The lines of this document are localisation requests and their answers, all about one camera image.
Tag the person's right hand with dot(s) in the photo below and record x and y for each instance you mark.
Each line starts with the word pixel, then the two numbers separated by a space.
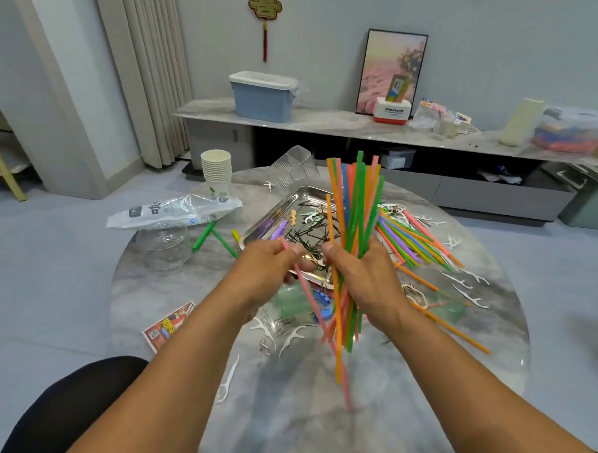
pixel 380 292

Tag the person's left hand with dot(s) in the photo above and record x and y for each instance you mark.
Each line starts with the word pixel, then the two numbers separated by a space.
pixel 257 276

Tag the pile of floss picks and clips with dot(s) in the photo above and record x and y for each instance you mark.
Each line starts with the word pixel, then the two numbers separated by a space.
pixel 314 234

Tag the pile of colourful straws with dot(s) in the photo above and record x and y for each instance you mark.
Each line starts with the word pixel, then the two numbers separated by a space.
pixel 354 206

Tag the metal tray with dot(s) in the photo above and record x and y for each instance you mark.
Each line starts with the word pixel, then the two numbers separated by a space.
pixel 310 200

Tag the colourful matchbox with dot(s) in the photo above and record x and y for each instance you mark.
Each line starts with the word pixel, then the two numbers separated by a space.
pixel 168 327

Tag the group of white paper cups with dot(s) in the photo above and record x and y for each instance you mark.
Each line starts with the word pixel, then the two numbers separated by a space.
pixel 216 171

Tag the person's left forearm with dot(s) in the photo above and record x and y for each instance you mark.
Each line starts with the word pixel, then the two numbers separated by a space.
pixel 163 386

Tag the person's right forearm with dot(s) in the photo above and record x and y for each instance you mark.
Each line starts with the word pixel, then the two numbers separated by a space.
pixel 489 400

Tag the translucent green plastic cup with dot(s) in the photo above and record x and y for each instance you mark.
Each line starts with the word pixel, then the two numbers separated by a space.
pixel 296 301

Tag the white floss pick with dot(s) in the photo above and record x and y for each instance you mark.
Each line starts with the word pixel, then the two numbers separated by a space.
pixel 471 297
pixel 294 337
pixel 228 377
pixel 268 183
pixel 465 278

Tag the pale green plastic lid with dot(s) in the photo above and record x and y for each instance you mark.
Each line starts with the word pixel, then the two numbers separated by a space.
pixel 452 310

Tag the clear round plastic bowl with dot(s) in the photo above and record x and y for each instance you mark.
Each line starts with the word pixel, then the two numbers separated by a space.
pixel 167 250

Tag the clear printed plastic bag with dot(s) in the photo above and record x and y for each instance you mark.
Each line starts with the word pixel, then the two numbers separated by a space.
pixel 171 211

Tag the clear ribbed organizer box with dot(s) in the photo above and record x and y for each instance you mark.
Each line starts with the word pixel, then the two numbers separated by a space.
pixel 295 166

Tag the white box in cabinet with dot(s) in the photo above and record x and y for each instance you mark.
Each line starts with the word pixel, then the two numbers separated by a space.
pixel 396 159

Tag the loose papers in cabinet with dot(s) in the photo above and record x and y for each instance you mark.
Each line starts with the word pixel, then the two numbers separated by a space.
pixel 499 176

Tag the grey cabinet with marble top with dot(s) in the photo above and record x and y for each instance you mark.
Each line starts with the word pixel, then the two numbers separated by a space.
pixel 314 119

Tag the blue storage box white lid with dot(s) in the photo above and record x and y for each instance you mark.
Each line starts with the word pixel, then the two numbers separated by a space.
pixel 263 97

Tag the white and red small box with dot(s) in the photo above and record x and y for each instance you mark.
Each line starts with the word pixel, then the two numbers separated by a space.
pixel 392 111

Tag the clear bag of snacks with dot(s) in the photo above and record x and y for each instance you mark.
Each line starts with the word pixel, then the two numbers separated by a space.
pixel 428 114

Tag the colourful small packet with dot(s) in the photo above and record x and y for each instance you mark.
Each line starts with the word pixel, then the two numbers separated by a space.
pixel 463 120

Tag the small colourful box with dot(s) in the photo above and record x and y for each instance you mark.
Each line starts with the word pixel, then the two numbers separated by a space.
pixel 398 88

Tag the cream paper roll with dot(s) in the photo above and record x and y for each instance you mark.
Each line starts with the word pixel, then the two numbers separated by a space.
pixel 521 123

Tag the framed pink picture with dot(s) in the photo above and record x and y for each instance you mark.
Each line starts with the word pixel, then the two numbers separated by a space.
pixel 385 69

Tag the grey green storage bin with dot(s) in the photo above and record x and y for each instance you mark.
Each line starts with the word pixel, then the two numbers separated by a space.
pixel 592 197

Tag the beige curtain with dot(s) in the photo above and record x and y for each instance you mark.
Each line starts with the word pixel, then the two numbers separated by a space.
pixel 143 69

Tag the clear storage box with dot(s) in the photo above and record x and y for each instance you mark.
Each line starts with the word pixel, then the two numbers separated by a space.
pixel 577 130

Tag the red gold wall hanging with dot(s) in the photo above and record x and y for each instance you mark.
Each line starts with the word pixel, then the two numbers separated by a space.
pixel 266 5

